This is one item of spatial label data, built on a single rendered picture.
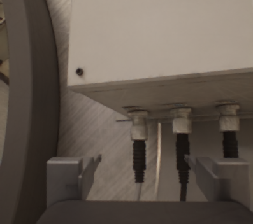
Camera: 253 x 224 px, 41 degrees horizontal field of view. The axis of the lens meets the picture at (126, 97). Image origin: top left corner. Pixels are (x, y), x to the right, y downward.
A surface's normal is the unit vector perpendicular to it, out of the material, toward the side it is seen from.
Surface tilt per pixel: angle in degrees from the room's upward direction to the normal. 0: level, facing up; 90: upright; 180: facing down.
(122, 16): 90
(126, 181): 90
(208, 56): 90
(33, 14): 27
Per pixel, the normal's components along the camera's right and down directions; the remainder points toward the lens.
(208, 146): -0.35, -0.22
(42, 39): 0.92, -0.27
